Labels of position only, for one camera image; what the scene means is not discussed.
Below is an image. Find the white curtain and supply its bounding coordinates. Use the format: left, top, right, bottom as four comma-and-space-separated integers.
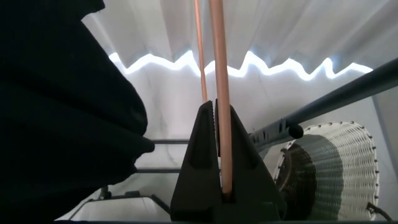
81, 0, 398, 82

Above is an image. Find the black T-shirt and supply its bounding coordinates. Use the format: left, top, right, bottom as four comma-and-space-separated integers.
0, 0, 155, 222

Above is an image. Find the white laundry basket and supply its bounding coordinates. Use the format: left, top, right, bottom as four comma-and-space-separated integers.
273, 121, 387, 222

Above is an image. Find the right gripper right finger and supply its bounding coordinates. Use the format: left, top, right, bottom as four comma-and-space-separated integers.
214, 98, 288, 222

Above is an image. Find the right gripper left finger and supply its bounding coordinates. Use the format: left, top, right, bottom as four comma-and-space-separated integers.
170, 100, 223, 222

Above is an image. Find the black clothes rack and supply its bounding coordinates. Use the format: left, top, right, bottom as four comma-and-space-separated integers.
135, 57, 398, 174

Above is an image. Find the pink clothes hanger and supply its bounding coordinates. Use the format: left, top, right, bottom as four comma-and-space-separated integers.
193, 0, 234, 197

